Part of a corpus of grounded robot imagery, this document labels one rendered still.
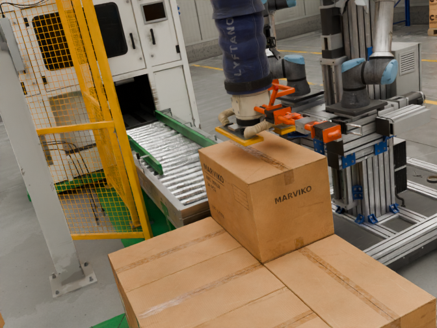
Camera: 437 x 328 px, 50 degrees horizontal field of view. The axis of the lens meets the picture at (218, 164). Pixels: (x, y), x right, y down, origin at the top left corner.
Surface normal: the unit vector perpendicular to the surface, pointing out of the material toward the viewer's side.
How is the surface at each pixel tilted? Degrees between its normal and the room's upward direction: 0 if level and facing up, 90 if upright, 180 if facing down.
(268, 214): 90
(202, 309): 0
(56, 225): 90
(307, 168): 90
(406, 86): 90
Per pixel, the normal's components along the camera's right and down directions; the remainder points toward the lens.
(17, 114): 0.42, 0.26
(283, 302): -0.18, -0.92
